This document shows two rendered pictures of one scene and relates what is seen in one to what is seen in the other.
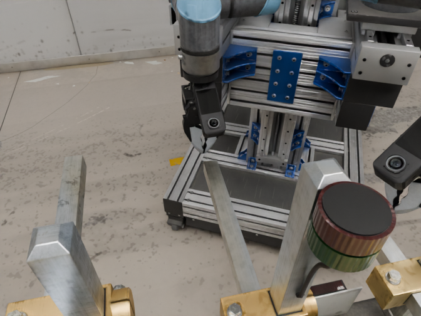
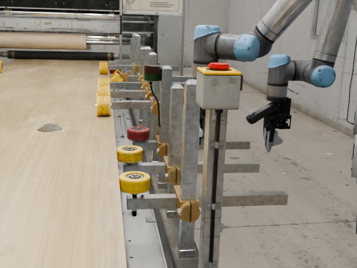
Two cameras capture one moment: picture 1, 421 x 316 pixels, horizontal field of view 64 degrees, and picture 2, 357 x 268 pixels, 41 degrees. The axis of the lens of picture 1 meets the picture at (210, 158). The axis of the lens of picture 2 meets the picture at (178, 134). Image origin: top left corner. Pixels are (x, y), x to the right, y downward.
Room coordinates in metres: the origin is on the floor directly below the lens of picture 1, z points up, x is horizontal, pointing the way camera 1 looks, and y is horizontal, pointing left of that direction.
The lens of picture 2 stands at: (0.36, -1.75, 1.33)
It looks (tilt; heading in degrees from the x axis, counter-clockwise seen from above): 15 degrees down; 93
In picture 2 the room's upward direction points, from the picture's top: 2 degrees clockwise
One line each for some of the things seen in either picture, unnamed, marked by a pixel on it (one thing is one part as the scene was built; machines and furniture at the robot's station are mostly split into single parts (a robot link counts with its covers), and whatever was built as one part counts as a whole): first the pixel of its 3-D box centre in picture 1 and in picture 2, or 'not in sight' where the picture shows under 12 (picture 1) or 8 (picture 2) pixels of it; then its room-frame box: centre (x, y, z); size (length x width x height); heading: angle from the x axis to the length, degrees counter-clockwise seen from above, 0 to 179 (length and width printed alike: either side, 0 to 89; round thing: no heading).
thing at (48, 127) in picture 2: not in sight; (49, 125); (-0.19, -0.13, 0.91); 0.09 x 0.07 x 0.02; 39
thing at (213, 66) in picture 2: not in sight; (218, 68); (0.38, -0.85, 1.22); 0.04 x 0.04 x 0.02
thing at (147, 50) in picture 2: not in sight; (146, 95); (0.06, 0.63, 0.90); 0.03 x 0.03 x 0.48; 12
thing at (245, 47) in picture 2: not in sight; (239, 47); (0.45, -0.34, 1.23); 0.11 x 0.11 x 0.08; 61
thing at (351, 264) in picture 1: (344, 234); (152, 76); (0.17, -0.12, 1.10); 0.06 x 0.06 x 0.02
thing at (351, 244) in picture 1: (352, 216); (152, 69); (0.17, -0.12, 1.13); 0.06 x 0.06 x 0.02
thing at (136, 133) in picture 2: not in sight; (138, 143); (0.12, -0.09, 0.85); 0.08 x 0.08 x 0.11
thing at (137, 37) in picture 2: not in sight; (136, 72); (-0.10, 1.36, 0.92); 0.03 x 0.03 x 0.48; 12
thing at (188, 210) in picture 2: not in sight; (186, 203); (0.32, -0.57, 0.84); 0.13 x 0.06 x 0.05; 102
